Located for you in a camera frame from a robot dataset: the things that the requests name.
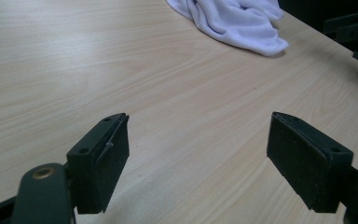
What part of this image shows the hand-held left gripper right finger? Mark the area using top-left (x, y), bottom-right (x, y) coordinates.
top-left (266, 111), bottom-right (354, 215)

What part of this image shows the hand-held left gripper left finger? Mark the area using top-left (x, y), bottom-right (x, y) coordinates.
top-left (65, 112), bottom-right (131, 215)

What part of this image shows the white towel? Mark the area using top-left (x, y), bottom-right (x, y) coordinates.
top-left (165, 0), bottom-right (290, 57)

